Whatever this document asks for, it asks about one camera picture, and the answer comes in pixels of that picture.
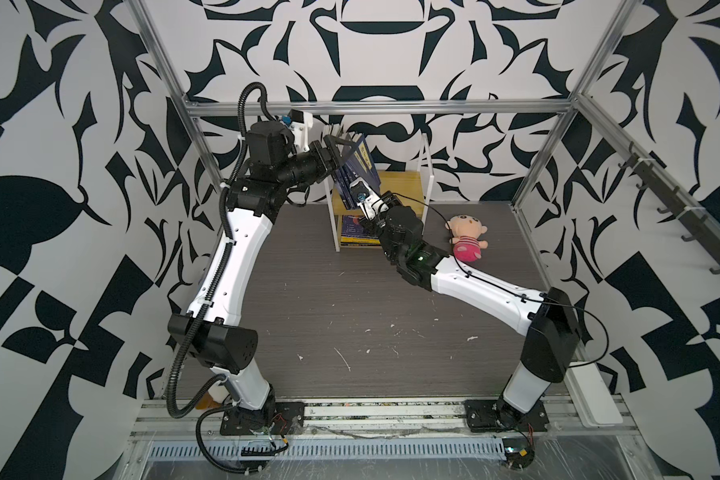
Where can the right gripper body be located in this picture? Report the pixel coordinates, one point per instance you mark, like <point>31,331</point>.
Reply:
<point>377,226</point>

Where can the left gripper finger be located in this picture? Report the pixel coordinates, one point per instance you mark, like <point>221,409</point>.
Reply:
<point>331,145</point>
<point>334,171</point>

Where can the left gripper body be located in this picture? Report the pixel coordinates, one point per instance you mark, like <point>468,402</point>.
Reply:
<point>307,166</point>

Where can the navy book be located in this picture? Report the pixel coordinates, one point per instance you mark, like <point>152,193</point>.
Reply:
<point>359,165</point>
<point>347,144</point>

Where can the purple book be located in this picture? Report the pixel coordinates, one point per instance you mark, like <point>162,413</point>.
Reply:
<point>352,229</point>

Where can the yellow cartoon book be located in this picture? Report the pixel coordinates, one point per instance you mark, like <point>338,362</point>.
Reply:
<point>360,243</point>

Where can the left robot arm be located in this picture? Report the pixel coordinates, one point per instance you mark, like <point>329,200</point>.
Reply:
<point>276,159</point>

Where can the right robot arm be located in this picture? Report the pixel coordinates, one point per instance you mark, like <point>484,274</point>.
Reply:
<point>547,320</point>

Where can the wooden white-framed bookshelf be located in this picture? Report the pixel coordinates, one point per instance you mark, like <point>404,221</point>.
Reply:
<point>416,183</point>

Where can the pink plush doll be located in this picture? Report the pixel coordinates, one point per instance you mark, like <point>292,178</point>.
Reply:
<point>466,242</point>

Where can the white box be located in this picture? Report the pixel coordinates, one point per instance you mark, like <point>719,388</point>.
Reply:
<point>591,397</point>

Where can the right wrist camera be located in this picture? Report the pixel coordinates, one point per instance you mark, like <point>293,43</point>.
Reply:
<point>368,201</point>

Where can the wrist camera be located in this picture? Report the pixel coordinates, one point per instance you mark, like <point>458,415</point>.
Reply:
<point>368,201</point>
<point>300,123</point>

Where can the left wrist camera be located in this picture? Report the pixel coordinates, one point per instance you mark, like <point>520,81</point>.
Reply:
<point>300,123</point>

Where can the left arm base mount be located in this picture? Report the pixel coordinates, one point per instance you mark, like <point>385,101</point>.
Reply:
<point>276,418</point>

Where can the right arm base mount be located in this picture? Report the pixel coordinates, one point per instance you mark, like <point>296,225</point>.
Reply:
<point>498,416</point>

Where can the white slotted cable duct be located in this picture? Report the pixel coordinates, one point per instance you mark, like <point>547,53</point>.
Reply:
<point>303,449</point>

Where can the aluminium frame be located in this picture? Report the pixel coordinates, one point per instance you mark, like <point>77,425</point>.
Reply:
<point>579,102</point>

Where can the grey hook rail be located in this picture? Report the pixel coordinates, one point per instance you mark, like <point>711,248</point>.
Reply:
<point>676,203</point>

